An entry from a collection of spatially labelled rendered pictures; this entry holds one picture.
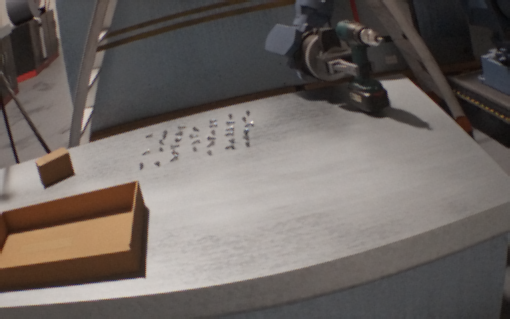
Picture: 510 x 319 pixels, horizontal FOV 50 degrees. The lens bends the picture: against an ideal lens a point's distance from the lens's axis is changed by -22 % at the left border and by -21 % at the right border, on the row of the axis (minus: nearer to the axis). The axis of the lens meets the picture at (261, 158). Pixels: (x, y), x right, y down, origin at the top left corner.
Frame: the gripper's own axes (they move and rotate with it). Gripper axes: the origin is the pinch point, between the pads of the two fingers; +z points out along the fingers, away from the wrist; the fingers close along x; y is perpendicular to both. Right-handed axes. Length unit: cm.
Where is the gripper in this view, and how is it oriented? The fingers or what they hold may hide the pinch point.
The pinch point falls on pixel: (361, 67)
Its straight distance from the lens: 171.3
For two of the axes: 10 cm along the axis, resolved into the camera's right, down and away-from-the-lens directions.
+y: 1.9, 9.1, 3.6
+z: 3.9, 2.7, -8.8
